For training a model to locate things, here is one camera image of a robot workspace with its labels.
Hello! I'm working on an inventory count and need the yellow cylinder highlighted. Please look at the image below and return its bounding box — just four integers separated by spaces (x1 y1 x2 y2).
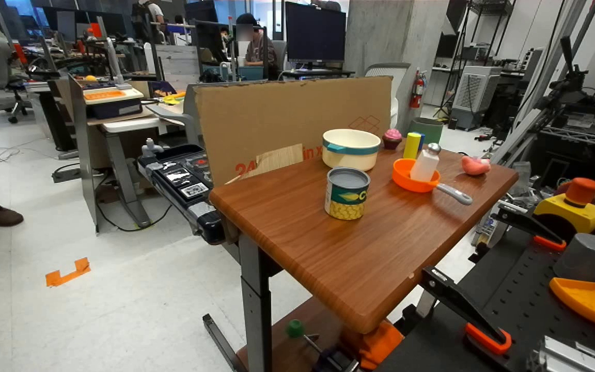
402 129 423 160

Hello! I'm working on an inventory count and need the cream pot teal trim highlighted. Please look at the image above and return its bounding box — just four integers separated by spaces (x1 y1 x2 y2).
320 126 384 173

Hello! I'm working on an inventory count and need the gray cylinder block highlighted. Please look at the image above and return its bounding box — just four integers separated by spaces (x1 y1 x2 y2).
552 231 595 281

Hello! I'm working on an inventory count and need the corn tin can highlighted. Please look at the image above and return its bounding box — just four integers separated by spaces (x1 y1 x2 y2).
322 166 373 222

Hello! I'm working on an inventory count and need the brown cardboard sheet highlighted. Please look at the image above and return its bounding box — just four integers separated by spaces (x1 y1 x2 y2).
194 75 394 190

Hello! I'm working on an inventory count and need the orange toy frying pan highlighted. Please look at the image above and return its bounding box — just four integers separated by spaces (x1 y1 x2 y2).
390 157 476 206

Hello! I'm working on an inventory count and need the pink cupcake toy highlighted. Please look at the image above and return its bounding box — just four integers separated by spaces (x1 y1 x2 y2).
383 126 405 151

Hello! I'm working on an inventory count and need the black labelled equipment rack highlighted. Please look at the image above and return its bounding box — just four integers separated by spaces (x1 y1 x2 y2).
136 143 228 246

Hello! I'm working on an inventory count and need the white salt shaker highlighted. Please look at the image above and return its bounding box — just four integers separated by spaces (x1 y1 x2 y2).
412 140 444 184

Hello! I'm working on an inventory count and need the gray metal table leg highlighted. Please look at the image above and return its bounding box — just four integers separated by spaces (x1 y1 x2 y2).
201 234 274 372

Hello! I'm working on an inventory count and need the small green knob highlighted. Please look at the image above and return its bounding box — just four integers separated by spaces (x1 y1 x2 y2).
285 319 308 338

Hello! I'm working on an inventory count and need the seated person dark hair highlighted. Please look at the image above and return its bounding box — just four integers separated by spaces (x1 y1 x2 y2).
234 13 281 81

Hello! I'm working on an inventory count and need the red fire extinguisher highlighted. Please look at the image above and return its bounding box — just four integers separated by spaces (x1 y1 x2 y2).
407 67 428 112

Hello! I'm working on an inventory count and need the black computer monitor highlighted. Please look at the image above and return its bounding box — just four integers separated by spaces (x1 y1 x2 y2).
284 0 347 71

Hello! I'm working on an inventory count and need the orange clamp part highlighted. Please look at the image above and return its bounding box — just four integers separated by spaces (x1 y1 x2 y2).
358 320 407 372

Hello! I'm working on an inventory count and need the pink plush toy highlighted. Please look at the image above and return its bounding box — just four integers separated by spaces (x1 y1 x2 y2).
458 155 493 180

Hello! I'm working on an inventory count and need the gray office desk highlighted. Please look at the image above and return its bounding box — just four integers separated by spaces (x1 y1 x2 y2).
68 75 165 234

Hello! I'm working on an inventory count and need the white ventilated unit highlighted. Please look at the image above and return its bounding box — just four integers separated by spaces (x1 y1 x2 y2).
451 64 507 116

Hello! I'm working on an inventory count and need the black desktop printer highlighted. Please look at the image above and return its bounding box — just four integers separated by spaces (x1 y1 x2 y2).
80 82 146 120

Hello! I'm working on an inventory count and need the black perforated board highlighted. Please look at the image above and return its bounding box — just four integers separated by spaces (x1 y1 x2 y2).
376 222 595 372

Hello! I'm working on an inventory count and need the yellow emergency stop box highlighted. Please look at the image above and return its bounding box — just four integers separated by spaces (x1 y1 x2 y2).
531 176 595 235

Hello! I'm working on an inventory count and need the orange triangular plastic piece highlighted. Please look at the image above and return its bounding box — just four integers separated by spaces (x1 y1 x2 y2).
548 275 595 326

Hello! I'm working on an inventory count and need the black clamp orange handle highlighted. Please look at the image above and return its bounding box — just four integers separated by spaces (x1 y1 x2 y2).
492 204 570 255
417 267 514 360

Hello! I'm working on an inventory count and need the orange floor bracket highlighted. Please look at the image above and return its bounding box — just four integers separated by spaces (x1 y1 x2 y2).
43 256 93 289

